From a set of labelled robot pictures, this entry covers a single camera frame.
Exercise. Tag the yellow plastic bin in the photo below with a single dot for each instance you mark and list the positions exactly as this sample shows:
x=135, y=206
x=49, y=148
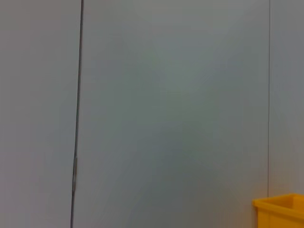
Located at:
x=280, y=211

